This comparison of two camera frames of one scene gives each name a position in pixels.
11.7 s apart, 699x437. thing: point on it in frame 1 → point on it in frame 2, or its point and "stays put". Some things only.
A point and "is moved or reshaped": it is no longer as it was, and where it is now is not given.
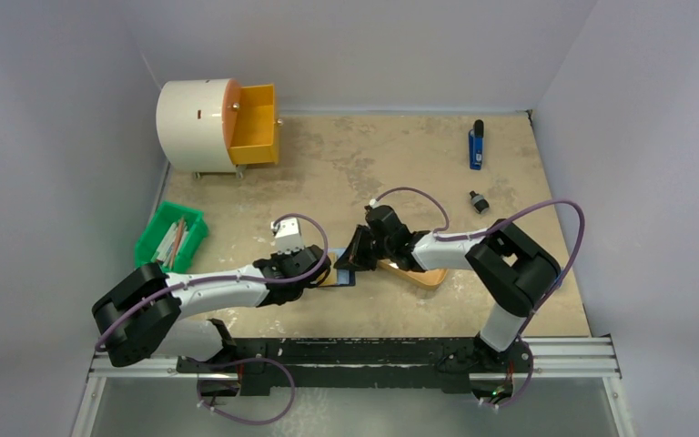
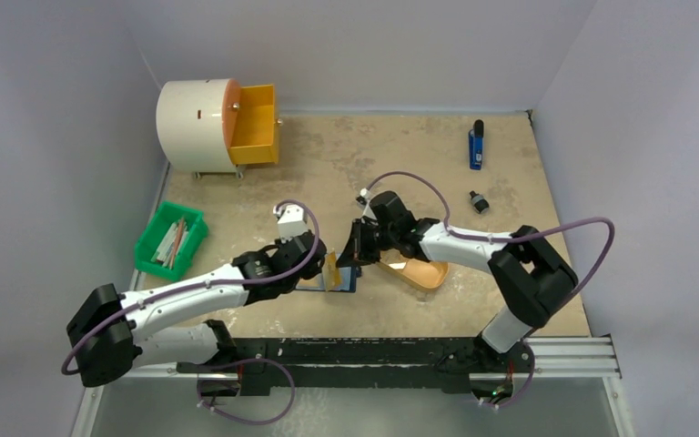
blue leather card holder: x=345 y=278 is moved or reshaped
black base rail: x=268 y=365 stays put
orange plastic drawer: x=249 y=119 stays put
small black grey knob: x=480 y=203 stays put
